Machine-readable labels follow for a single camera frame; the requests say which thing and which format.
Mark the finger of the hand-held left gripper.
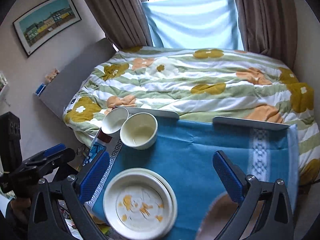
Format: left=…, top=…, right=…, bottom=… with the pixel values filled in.
left=24, top=149, right=75, bottom=180
left=27, top=144, right=67, bottom=162

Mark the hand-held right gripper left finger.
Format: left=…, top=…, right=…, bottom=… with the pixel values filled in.
left=27, top=151, right=110, bottom=240

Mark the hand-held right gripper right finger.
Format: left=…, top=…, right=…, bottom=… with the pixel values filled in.
left=212, top=151, right=293, bottom=240

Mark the small white duck plate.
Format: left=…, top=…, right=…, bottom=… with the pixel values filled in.
left=103, top=176, right=173, bottom=240

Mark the white cup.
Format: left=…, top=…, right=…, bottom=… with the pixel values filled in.
left=101, top=107, right=129, bottom=134

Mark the cream cup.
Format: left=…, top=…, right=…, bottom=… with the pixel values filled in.
left=119, top=112, right=158, bottom=150

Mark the blue table cloth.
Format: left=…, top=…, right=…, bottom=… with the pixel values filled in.
left=84, top=117, right=298, bottom=240

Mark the small blue object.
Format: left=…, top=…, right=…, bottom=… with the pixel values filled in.
left=34, top=82, right=47, bottom=96

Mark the grey headboard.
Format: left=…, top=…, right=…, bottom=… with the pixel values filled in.
left=34, top=38, right=118, bottom=122

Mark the small printed box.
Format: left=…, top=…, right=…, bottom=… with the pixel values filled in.
left=45, top=68, right=60, bottom=82

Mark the floral striped blanket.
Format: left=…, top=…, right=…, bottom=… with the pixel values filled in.
left=62, top=45, right=320, bottom=188

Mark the framed houses picture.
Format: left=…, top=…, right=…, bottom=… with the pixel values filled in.
left=12, top=0, right=82, bottom=58

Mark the brown curtain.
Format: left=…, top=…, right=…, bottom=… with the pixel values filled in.
left=230, top=0, right=298, bottom=70
left=74, top=0, right=150, bottom=50

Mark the light blue cloth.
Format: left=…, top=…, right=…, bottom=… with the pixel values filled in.
left=141, top=0, right=244, bottom=50

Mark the grey table rail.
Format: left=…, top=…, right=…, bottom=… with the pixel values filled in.
left=114, top=106, right=180, bottom=120
left=213, top=116, right=292, bottom=131

